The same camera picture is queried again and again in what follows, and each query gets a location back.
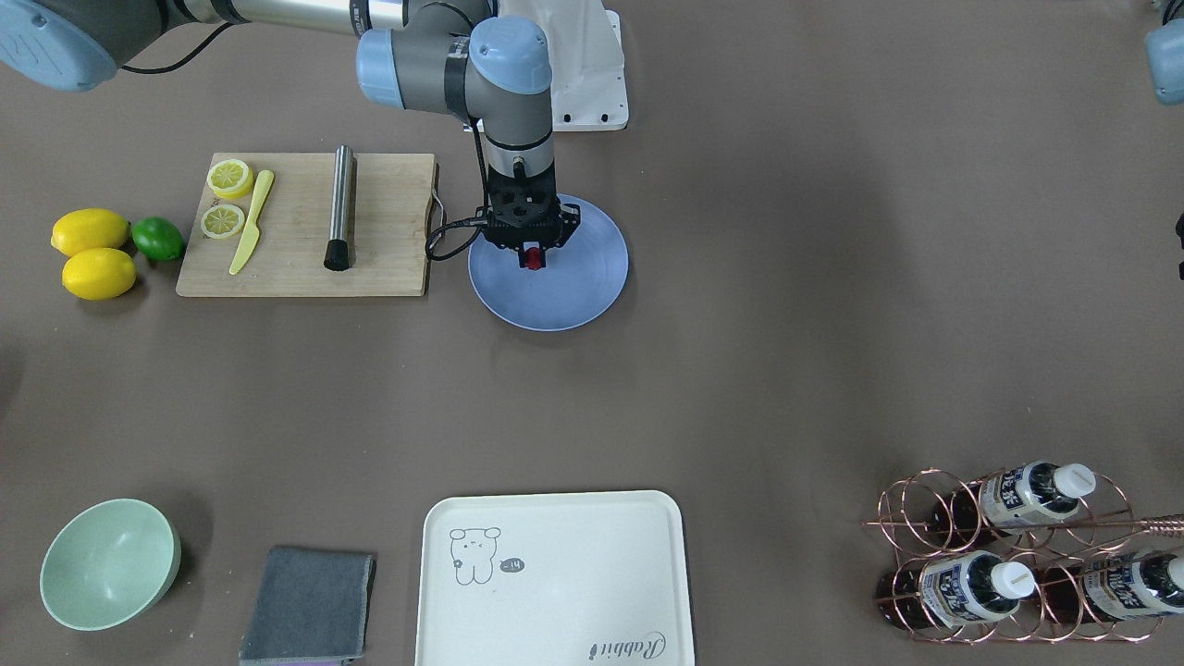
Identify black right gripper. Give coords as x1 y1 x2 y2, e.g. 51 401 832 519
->
480 168 583 271

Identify blue plate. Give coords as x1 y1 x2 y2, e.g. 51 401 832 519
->
468 194 629 329

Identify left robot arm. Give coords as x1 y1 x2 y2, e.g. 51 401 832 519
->
1144 1 1183 105

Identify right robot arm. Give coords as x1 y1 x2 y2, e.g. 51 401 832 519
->
4 1 580 270

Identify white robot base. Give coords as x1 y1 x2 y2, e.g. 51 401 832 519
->
498 1 630 132

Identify wooden cutting board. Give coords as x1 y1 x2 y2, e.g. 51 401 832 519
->
175 152 438 297

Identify steel muddler black tip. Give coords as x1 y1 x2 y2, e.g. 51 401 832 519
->
323 145 356 271

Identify yellow plastic knife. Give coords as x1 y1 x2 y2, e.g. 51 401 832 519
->
229 169 275 275

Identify upper lemon half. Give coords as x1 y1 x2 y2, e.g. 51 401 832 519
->
204 156 255 201

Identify lemon half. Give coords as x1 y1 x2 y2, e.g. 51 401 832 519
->
204 156 255 201
199 203 247 241

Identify lower lemon half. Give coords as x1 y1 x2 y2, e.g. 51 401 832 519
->
199 203 247 241

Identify cream rabbit tray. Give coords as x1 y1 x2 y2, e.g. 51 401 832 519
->
416 489 697 665

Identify green lime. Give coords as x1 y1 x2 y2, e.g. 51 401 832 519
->
130 216 186 262

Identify grey folded cloth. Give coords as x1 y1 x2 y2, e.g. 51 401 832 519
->
240 547 374 665

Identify yellow lemon front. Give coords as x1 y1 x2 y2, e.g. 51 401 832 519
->
62 246 137 301

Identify yellow lemon near lime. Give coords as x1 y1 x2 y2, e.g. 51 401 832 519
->
50 207 130 257

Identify mint green bowl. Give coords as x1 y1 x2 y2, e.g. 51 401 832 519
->
39 499 181 632

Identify lower bottle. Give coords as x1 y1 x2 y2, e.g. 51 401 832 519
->
1040 549 1183 625
875 549 1036 630

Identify top bottle white cap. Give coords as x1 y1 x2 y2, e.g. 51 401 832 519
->
929 461 1098 547

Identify copper wire bottle rack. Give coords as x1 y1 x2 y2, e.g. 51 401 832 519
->
868 469 1180 645

